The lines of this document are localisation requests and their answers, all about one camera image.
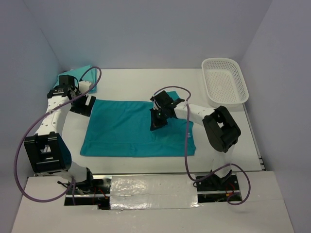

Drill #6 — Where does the silver tape patch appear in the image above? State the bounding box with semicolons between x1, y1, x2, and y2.
110;175;199;210

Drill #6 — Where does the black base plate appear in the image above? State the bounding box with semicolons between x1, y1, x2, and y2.
193;175;242;203
64;178;111;210

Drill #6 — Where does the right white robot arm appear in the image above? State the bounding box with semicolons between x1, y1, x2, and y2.
150;90;241;190

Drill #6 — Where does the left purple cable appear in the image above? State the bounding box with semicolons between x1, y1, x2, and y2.
13;66;102;207

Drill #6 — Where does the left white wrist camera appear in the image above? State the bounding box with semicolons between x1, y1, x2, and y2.
78;81;93;93

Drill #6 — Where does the dark teal t shirt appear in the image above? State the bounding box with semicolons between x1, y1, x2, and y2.
80;100;196;158

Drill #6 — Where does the white plastic laundry basket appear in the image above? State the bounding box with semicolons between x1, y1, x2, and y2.
201;58;249;108

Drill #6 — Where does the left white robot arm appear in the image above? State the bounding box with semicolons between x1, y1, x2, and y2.
24;75;96;193

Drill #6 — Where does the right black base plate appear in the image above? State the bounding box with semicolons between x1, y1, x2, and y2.
193;175;242;203

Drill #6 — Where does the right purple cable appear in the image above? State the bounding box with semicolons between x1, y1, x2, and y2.
153;86;251;206

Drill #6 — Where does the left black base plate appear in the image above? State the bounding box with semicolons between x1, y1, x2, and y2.
64;178;111;210

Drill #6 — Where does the light green t shirt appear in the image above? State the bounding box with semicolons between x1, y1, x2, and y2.
54;65;98;87

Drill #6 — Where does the purple cable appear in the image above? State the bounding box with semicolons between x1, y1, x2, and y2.
153;86;251;206
13;66;102;207

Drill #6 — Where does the turquoise t shirt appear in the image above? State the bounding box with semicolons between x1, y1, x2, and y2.
80;65;99;94

